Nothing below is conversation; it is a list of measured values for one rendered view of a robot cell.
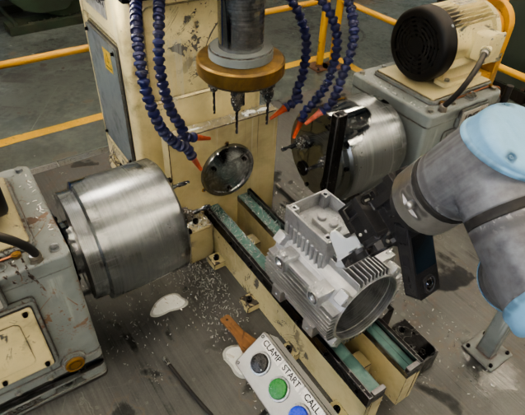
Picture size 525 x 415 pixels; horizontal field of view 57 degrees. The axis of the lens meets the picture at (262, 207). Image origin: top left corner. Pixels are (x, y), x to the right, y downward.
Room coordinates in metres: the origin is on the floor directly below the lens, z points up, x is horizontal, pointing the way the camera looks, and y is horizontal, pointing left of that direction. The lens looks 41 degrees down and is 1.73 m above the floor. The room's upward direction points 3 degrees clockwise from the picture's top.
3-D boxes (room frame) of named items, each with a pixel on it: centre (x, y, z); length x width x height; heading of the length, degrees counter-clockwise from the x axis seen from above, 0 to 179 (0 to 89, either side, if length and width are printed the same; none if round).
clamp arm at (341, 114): (0.87, -0.15, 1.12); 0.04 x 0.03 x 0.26; 35
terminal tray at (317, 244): (0.68, -0.12, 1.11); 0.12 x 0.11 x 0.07; 37
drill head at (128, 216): (0.69, 0.32, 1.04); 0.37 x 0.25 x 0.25; 125
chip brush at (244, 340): (0.61, 0.01, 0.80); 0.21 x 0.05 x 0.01; 41
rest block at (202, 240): (0.89, 0.17, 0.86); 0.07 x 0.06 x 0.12; 125
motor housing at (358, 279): (0.64, -0.14, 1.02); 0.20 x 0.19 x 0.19; 37
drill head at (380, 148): (1.09, -0.24, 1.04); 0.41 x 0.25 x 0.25; 125
